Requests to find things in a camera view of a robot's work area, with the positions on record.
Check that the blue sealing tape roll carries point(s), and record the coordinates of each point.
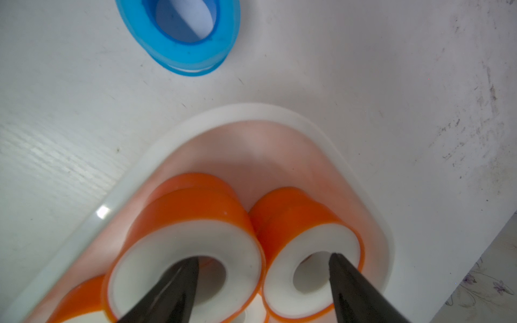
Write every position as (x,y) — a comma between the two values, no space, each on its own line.
(190,38)

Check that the orange tape roll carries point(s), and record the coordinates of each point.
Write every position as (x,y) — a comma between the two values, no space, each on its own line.
(191,180)
(255,312)
(298,236)
(189,222)
(82,304)

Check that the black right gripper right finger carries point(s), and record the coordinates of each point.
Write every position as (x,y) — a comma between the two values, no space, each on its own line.
(355,298)

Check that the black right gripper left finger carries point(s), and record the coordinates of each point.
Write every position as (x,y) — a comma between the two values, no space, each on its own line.
(171,299)

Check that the white plastic storage box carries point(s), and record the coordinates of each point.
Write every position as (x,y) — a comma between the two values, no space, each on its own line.
(255,148)

